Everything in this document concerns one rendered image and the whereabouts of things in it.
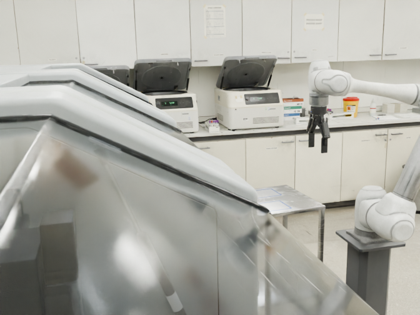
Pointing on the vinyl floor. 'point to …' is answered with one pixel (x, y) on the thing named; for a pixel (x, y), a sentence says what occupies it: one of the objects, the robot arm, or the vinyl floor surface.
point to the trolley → (292, 207)
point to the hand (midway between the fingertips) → (317, 147)
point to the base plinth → (339, 204)
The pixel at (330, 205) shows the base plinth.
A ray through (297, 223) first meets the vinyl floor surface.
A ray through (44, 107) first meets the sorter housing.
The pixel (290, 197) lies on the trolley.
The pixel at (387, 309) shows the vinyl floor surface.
